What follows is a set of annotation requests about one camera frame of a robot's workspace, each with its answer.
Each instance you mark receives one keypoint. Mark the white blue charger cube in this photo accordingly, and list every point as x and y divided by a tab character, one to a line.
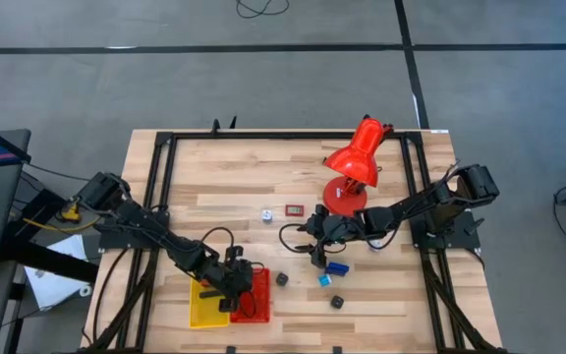
266	215

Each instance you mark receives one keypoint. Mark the red plastic basket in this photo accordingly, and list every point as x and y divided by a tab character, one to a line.
262	295

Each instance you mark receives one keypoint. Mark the red desk lamp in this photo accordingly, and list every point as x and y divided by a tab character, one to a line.
356	157

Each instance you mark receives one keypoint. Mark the black stand beam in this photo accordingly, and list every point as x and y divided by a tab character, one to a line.
52	260

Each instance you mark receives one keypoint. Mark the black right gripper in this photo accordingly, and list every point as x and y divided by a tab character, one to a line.
334	228

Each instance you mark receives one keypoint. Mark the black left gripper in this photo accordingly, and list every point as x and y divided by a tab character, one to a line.
236	280

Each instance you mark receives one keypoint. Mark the black charger cube white label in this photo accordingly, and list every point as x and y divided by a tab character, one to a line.
281	279

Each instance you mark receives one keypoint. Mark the black metal table frame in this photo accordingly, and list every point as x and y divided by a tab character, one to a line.
288	135

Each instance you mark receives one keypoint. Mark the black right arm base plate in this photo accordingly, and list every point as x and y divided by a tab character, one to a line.
460	241

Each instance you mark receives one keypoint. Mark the white tape roll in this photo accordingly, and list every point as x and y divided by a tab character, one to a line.
81	291

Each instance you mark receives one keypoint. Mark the black digital clock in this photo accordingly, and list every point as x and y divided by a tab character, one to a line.
209	294

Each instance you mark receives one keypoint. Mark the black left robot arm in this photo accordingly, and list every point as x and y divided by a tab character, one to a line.
140	221

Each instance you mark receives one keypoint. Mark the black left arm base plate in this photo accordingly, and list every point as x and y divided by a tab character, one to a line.
111	241

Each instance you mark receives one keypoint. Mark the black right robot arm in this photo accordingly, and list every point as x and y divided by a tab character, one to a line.
411	206

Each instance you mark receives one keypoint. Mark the red digital clock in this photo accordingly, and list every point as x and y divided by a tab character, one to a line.
294	210
205	283

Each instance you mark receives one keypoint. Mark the teal white charger cube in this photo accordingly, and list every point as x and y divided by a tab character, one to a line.
324	280

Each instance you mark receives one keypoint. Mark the yellow black clamp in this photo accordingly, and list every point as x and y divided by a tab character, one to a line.
72	214

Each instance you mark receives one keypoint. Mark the dark blue digital clock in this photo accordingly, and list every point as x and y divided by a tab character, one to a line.
337	269

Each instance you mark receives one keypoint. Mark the yellow plastic basket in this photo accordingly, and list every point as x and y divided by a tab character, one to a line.
204	314

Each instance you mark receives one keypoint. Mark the white paper sheet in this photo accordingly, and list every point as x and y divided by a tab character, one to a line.
52	290

